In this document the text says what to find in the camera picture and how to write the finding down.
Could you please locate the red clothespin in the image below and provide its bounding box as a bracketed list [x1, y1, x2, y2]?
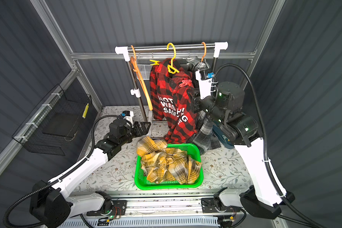
[179, 79, 193, 87]

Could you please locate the red black plaid shirt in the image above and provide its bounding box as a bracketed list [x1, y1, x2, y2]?
[150, 59, 197, 144]

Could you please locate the yellow plaid long-sleeve shirt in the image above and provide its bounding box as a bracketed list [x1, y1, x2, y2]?
[136, 136, 202, 184]

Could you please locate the yellow plastic hanger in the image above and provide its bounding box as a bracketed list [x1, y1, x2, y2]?
[166, 43, 179, 74]

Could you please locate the small yellow clothespin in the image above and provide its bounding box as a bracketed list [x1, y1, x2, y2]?
[149, 59, 160, 66]

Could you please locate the orange plastic hanger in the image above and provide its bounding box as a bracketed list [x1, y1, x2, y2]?
[130, 45, 153, 111]

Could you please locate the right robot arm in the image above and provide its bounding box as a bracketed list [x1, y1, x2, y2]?
[192, 68, 321, 228]

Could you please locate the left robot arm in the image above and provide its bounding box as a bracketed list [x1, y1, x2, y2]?
[3, 113, 152, 228]

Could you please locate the grey plaid long-sleeve shirt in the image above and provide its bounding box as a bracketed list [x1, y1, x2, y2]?
[187, 58, 221, 155]

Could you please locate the brown orange hanger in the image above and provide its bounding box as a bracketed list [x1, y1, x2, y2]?
[200, 42, 207, 62]

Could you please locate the dark teal plastic bin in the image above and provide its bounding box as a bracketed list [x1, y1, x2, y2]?
[212, 125, 235, 149]

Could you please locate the green perforated plastic tray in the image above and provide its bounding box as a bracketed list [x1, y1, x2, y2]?
[134, 143, 204, 191]

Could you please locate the steel clothes rack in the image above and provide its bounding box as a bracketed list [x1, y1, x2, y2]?
[115, 42, 229, 121]

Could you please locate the floral table mat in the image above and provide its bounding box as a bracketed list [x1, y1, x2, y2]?
[74, 104, 253, 192]

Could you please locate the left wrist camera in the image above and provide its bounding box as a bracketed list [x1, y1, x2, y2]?
[121, 111, 134, 125]

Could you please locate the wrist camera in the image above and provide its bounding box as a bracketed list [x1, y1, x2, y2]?
[121, 111, 134, 125]
[195, 68, 217, 100]

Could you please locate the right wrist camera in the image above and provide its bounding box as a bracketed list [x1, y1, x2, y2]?
[195, 68, 217, 100]

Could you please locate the white mesh wire basket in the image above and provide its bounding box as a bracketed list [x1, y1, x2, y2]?
[137, 59, 193, 80]

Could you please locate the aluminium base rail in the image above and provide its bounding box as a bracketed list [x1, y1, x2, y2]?
[61, 189, 281, 228]

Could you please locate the black wire wall basket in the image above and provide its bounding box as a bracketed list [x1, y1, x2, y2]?
[12, 86, 92, 156]

